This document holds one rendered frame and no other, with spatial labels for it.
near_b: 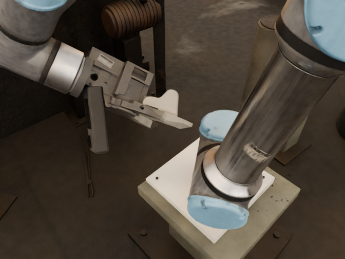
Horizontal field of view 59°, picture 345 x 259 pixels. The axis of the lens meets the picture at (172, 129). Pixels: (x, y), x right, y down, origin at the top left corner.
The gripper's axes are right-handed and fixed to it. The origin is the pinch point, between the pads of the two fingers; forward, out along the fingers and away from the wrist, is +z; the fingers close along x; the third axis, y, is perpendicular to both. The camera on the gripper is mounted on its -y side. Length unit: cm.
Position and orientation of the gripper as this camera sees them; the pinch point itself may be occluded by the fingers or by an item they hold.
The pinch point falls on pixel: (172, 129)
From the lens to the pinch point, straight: 59.8
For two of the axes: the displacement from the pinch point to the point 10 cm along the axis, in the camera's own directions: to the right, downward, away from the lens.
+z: 8.3, 3.6, 4.2
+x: -4.5, -0.1, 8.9
